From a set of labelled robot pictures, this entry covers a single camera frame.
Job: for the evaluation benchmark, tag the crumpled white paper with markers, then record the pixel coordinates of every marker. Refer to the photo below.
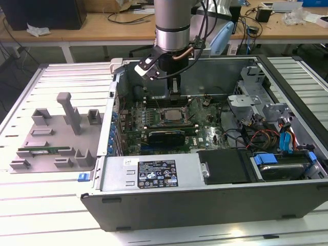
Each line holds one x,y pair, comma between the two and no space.
38,30

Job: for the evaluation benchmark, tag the white flat tray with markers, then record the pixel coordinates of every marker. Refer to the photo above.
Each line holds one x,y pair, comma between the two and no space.
284,7

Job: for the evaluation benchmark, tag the silver metal drive cage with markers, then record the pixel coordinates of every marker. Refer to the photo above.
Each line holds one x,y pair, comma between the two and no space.
243,101

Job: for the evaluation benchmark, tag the white tag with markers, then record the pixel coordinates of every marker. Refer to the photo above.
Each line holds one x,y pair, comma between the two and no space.
232,50

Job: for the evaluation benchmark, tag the green RAM stick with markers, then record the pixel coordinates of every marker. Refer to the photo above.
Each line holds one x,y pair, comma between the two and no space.
59,148

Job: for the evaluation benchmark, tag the black RAM slot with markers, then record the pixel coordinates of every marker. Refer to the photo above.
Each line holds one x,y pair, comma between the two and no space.
151,100
174,125
151,104
151,97
174,128

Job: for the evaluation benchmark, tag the brown cardboard box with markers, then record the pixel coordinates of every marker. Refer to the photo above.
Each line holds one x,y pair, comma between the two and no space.
120,5

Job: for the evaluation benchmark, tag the blue disk carrier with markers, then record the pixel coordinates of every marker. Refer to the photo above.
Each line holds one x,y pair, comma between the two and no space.
266,159

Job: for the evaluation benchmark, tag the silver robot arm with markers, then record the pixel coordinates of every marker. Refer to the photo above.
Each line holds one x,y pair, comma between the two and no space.
171,20

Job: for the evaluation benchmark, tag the metal locking lever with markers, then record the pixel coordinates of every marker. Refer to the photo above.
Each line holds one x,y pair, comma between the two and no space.
159,104

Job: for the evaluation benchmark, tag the silver CPU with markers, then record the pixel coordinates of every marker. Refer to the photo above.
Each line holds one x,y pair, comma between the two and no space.
174,115

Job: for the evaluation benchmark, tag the small black adapter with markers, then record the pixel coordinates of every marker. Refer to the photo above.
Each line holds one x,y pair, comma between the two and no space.
253,29

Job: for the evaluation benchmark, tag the small black cube box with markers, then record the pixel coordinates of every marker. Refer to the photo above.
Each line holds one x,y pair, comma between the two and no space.
263,15

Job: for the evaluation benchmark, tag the dark RAM stick with label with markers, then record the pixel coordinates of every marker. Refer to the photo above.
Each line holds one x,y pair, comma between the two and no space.
191,131

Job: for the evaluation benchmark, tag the wooden desk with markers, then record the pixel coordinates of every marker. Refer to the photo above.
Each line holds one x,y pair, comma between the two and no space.
89,32

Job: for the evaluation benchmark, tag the large black tower box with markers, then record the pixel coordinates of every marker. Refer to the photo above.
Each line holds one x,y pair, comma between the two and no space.
66,23

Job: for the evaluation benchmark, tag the blue plastic clip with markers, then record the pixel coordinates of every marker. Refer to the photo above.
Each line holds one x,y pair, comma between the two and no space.
83,177

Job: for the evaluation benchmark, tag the black desktop box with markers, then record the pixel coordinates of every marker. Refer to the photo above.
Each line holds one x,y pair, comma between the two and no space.
237,20

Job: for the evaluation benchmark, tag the round coin battery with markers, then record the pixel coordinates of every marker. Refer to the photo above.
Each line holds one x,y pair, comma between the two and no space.
206,103

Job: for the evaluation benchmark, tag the black plastic shroud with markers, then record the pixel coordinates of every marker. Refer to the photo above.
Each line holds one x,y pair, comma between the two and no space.
223,166

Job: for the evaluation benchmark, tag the silver power supply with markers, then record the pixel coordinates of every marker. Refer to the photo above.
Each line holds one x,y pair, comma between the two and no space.
115,176

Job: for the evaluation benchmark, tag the black cylindrical part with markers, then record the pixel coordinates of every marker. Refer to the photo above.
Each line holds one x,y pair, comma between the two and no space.
138,92

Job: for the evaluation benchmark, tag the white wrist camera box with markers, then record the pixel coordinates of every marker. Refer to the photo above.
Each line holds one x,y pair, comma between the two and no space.
143,69

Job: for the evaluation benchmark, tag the black graphics card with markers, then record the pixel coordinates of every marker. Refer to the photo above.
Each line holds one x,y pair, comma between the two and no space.
166,140

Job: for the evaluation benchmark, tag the white flat box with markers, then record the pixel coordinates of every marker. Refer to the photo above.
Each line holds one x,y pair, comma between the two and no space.
320,20

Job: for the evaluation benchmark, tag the clear plastic bags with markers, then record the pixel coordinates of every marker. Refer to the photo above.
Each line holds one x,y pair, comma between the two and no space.
294,16

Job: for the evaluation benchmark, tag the hard disk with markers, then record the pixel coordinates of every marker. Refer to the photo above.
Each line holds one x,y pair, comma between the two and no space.
279,171

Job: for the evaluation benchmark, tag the grey parts rack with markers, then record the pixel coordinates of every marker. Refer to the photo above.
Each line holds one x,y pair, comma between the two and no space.
59,138

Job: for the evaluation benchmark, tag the blue expansion slot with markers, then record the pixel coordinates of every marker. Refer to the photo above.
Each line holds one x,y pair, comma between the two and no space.
147,148

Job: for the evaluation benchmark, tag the black open PC case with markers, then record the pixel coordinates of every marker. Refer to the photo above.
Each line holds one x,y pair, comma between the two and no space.
205,210

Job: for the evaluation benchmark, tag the green motherboard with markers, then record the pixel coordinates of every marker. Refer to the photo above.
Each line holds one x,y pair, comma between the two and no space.
205,120

